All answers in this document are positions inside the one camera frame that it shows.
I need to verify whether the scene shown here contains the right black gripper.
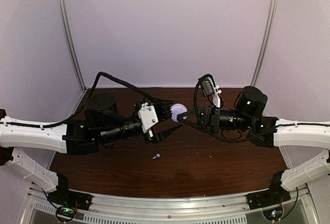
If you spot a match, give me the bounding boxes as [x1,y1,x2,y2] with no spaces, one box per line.
[176,105,254,134]

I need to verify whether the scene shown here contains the lavender charging case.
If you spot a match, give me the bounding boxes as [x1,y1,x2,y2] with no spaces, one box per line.
[171,104,188,123]

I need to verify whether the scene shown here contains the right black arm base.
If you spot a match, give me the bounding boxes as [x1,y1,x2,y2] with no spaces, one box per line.
[246,171,291,210]

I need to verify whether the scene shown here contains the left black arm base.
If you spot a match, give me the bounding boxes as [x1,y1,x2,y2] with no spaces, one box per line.
[48,174,92,211]

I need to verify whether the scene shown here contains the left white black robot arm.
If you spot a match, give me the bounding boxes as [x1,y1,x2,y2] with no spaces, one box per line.
[1,93,178,205]

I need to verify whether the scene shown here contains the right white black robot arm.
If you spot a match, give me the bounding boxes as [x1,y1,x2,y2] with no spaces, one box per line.
[171,86,329,204]

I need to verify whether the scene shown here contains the right small circuit board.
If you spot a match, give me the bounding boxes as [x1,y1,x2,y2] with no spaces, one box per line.
[262,206,284,222]

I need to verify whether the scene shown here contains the small circuit board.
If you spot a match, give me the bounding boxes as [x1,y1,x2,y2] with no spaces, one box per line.
[262,206,284,222]
[55,206,76,222]

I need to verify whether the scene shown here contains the left small circuit board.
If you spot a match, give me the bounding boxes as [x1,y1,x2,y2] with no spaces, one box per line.
[55,206,76,222]

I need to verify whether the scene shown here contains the right black braided cable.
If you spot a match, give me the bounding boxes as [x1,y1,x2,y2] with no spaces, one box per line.
[193,79,279,143]

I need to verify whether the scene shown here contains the black braided cable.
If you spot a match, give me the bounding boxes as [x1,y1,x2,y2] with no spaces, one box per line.
[0,71,160,129]
[193,79,279,143]

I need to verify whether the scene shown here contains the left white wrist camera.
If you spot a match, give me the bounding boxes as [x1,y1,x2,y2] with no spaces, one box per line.
[136,101,174,134]

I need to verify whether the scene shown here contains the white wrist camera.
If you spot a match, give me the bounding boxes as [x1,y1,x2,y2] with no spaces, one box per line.
[199,74,224,108]
[136,101,174,134]

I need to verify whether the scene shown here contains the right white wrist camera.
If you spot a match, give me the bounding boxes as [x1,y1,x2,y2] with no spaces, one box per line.
[199,74,224,108]

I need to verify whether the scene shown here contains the left black braided cable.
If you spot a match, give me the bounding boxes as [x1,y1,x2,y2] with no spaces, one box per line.
[0,71,160,129]

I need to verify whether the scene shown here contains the front aluminium rail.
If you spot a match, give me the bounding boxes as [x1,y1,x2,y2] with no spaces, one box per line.
[19,184,320,223]

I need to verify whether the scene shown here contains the right aluminium frame post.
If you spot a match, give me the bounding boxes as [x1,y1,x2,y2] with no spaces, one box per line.
[251,0,278,87]

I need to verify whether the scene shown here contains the aluminium frame post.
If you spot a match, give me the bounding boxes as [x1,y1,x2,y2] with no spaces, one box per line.
[58,0,86,92]
[251,0,278,87]

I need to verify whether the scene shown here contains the left aluminium frame post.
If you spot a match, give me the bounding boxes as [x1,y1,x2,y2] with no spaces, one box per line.
[58,0,86,92]

